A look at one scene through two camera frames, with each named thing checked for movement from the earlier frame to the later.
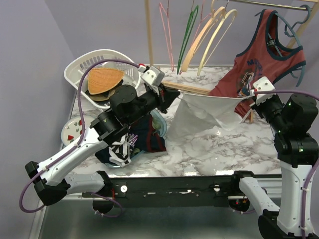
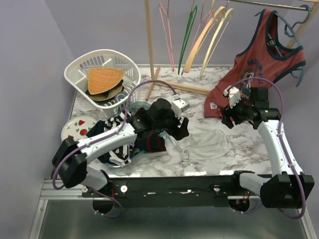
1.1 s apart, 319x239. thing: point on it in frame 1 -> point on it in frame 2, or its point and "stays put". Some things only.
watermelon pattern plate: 72,129 stays put
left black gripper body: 159,100 -> 171,121
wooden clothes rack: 248,117 stays put
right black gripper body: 270,108 -> 238,113
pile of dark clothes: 144,136 stays put
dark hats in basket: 103,98 stays put
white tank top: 197,111 -> 203,143
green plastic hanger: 192,19 stays put
